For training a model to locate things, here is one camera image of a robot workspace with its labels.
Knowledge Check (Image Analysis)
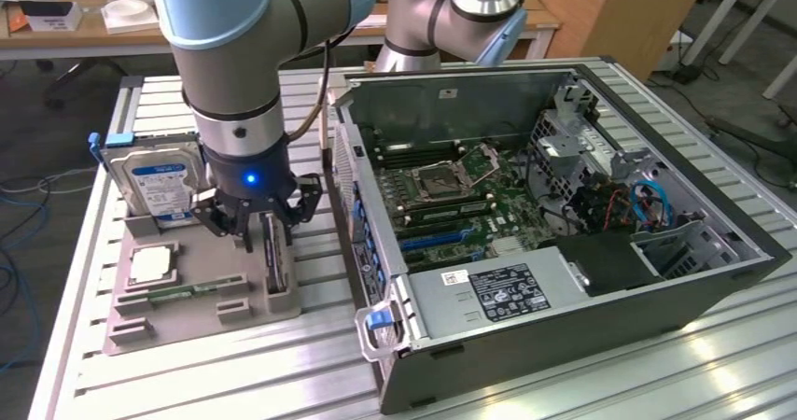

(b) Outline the black chair base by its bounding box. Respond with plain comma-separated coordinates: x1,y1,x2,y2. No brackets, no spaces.
36,55,182,111

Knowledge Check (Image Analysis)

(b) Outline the CPU socket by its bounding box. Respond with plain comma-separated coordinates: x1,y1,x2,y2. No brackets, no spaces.
415,162,465,202

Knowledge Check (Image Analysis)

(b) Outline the silver CPU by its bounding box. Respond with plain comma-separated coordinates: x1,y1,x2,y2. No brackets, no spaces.
126,246,178,284

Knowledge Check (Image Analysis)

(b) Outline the white box with black lid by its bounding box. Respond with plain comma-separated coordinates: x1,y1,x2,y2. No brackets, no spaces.
17,0,82,33

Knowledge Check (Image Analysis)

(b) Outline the black plastic shroud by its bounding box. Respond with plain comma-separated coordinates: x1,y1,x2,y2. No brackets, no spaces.
555,231,664,298

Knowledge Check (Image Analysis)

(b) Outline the grey parts rack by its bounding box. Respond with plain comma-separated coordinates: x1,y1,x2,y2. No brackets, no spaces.
101,195,305,357

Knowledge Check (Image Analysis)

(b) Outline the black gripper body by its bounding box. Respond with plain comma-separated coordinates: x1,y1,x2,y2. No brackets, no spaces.
201,133,301,207

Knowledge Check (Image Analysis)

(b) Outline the red wire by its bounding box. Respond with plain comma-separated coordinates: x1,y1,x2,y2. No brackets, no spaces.
604,186,623,230

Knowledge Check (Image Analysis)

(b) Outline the blue expansion slot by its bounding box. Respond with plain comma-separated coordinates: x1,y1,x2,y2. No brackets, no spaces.
397,227,473,253

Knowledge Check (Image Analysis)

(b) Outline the black floor stand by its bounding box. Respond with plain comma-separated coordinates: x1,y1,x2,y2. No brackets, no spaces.
706,116,797,164

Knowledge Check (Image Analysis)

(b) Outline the wooden cabinet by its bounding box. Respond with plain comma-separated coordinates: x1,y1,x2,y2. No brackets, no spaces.
547,0,714,80

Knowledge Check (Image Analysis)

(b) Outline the silver disk bay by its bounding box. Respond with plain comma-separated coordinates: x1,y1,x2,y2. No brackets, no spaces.
528,106,623,197

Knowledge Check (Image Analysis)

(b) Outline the black open PC case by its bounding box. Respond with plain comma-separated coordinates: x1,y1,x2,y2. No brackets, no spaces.
316,60,792,415

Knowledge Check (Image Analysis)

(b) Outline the metal socket cover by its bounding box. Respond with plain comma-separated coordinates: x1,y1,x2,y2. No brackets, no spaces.
457,143,503,188

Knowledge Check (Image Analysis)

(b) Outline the white table frame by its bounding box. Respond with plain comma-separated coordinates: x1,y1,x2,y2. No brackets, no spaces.
680,0,797,99

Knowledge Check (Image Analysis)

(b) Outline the hard disk with blue rails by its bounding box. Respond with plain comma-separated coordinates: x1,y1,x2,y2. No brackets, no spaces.
85,128,213,229

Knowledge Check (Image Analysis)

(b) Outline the grey power supply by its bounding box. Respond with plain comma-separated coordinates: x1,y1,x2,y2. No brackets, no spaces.
391,245,590,340

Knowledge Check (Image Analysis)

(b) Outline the blue wire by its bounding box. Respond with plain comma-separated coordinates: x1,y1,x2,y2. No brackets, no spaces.
627,181,676,228

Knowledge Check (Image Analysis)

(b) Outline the green motherboard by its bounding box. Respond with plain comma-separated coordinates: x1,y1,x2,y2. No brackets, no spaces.
365,130,562,272

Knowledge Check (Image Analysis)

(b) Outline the graphics card with fan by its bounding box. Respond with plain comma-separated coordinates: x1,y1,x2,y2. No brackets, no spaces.
258,212,292,296

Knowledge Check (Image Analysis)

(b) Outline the grey floor cable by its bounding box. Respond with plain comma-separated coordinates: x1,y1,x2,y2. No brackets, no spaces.
0,165,101,195

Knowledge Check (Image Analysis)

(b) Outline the green RAM stick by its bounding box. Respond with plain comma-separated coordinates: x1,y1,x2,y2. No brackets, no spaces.
145,281,242,302

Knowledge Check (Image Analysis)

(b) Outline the blue floor cable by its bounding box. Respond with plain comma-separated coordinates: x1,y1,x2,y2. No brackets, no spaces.
0,195,48,374

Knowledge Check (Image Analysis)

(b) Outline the white round holder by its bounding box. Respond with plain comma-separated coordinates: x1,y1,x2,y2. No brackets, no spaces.
100,0,160,35

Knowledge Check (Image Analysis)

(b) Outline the wooden desk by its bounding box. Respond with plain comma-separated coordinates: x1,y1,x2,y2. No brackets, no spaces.
0,0,564,74

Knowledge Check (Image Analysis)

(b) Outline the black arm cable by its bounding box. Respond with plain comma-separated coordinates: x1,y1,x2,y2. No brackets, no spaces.
286,21,363,147

